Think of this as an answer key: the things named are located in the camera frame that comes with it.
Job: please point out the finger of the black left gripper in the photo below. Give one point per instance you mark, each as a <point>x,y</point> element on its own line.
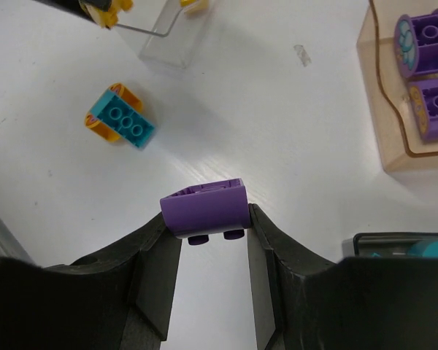
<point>74,7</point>

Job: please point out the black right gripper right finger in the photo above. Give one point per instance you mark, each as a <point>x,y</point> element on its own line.
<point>304,301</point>

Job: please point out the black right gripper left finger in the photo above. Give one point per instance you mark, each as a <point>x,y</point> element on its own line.
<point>119,297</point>

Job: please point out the yellow lego brick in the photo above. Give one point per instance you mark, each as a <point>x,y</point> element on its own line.
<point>109,18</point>
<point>193,6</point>

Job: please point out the dark grey translucent container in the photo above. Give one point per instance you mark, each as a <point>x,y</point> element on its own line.
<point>363,244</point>

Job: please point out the purple half-round lego brick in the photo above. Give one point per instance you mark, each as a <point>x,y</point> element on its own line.
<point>197,211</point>

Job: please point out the teal rectangular lego brick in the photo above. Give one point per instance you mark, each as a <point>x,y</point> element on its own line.
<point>125,121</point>

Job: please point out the purple rounded lego brick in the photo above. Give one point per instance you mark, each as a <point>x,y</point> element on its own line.
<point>424,100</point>

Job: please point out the purple round flower lego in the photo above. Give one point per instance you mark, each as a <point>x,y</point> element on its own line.
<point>416,45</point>

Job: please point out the teal rounded lego brick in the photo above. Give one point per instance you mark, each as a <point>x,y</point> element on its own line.
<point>425,248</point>

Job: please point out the clear plastic container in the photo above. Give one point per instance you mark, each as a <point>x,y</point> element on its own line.
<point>159,31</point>

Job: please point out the orange rounded lego brick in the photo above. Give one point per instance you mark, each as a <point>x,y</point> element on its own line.
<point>103,131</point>

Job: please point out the orange translucent plastic container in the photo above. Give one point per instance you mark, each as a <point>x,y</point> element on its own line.
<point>399,143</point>

